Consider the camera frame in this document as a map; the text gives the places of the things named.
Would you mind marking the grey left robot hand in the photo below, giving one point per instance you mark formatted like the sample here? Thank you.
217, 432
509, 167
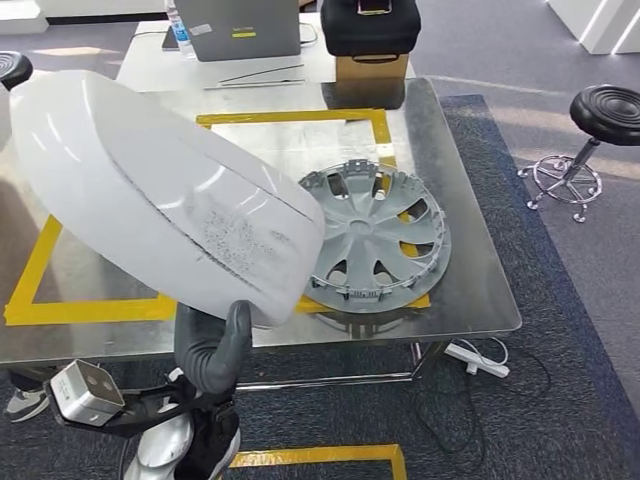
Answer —
240, 344

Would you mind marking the white curved plastic part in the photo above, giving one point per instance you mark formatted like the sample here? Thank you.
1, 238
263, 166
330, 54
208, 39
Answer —
150, 192

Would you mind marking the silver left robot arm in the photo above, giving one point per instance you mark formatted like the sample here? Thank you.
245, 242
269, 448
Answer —
160, 450

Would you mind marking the steel workbench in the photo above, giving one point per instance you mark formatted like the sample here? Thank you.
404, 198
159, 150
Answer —
460, 232

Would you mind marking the yellow floor tape square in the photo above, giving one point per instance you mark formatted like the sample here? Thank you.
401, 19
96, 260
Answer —
320, 455

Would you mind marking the silver wheel hubcap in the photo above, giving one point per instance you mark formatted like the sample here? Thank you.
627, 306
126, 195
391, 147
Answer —
365, 232

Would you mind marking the person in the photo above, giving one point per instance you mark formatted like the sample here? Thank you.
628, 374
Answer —
25, 404

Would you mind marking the white desk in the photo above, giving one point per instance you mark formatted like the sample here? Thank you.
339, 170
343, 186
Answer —
150, 66

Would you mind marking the grey laptop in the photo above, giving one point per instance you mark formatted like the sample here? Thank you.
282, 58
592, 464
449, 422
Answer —
240, 33

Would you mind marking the black phone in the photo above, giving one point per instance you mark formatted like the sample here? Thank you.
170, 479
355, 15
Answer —
170, 40

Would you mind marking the white power strip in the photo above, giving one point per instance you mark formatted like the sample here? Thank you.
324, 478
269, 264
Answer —
480, 363

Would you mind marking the clear water bottle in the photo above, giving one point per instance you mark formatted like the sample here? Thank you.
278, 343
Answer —
180, 33

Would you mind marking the brown cardboard box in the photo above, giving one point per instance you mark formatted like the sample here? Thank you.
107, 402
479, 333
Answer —
372, 67

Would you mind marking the black carry case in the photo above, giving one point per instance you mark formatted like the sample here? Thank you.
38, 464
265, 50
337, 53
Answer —
370, 33

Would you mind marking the white panel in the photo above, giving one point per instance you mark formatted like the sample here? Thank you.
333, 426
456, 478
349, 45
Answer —
4, 119

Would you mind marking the black round stool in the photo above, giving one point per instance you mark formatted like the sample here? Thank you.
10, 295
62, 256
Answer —
607, 112
12, 69

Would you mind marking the white display plinth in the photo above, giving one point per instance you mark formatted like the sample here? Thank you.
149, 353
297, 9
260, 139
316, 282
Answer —
20, 16
595, 26

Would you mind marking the black left camera bracket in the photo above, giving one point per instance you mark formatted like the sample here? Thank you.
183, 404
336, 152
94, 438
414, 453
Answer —
150, 404

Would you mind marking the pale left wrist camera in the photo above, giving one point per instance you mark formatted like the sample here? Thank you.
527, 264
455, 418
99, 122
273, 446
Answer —
84, 394

